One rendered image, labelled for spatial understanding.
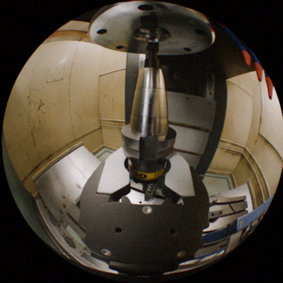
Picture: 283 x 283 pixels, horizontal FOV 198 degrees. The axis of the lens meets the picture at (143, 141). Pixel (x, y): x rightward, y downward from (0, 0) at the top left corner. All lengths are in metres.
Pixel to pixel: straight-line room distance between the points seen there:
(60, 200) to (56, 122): 0.75
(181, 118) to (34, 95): 1.23
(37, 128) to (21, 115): 0.28
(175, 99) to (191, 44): 0.42
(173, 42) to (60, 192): 1.07
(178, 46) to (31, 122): 1.06
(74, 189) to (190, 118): 1.05
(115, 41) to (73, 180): 1.00
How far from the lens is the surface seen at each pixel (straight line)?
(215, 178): 1.35
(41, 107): 1.04
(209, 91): 0.56
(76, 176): 1.01
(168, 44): 0.16
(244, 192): 1.14
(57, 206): 0.99
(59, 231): 0.99
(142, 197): 0.44
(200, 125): 0.55
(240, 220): 0.24
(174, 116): 0.53
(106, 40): 0.15
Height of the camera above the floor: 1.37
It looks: 27 degrees down
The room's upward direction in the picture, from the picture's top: 2 degrees clockwise
